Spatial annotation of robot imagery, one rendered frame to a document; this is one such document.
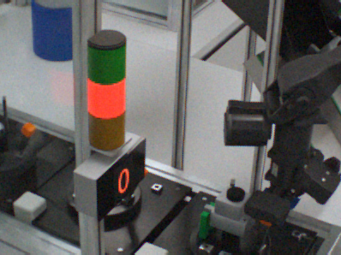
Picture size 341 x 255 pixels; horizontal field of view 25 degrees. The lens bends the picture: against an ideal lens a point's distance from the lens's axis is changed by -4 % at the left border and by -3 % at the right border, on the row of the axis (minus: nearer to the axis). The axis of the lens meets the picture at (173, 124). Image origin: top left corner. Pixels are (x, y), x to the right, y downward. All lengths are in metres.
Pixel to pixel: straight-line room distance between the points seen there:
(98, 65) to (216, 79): 1.07
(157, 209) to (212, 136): 0.43
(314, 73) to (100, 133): 0.30
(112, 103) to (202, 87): 0.99
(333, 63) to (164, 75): 1.00
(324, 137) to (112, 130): 0.58
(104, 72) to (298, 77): 0.27
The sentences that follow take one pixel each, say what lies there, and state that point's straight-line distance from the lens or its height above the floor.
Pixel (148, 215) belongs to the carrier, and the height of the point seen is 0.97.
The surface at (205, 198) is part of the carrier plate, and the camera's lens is 1.44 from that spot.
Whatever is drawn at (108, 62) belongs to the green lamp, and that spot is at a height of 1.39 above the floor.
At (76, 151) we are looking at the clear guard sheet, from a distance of 1.07.
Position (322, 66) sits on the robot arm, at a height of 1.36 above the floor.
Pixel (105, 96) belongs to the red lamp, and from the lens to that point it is 1.00.
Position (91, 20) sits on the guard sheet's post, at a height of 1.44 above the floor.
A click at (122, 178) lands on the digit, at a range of 1.08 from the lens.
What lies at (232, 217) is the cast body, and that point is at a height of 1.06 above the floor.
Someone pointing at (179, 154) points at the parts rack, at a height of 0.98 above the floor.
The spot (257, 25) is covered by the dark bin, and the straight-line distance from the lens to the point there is 1.37.
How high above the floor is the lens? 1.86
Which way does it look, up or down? 33 degrees down
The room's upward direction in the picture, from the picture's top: 3 degrees clockwise
